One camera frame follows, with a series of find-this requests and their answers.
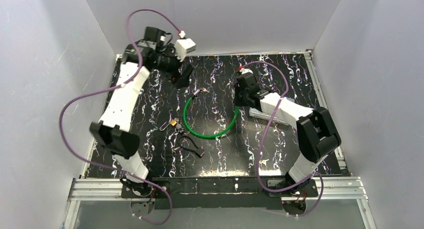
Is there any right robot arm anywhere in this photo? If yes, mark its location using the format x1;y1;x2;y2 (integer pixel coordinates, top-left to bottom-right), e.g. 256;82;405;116
234;69;342;193

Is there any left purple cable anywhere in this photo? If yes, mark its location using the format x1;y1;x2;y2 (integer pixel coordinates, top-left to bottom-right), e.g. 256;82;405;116
58;8;186;226

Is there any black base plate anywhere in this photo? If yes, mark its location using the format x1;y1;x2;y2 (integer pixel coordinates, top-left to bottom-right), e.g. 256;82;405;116
119;176;306;210

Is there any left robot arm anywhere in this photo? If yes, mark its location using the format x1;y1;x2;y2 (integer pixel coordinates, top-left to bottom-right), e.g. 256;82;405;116
89;26;196;197

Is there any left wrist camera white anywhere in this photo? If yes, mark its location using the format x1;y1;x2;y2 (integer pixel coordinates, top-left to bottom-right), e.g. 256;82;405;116
174;30;196;62

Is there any small dark key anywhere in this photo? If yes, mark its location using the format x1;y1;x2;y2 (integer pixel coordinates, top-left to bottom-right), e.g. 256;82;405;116
175;123;185;135

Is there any small brass padlock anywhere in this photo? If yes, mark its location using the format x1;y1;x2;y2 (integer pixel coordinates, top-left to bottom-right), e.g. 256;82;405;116
159;118;179;132

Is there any clear plastic parts box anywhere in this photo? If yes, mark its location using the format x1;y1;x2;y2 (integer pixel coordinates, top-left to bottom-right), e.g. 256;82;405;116
248;93;301;128

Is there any green cable lock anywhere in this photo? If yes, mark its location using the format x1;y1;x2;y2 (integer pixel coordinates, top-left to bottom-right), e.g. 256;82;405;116
182;87;239;140

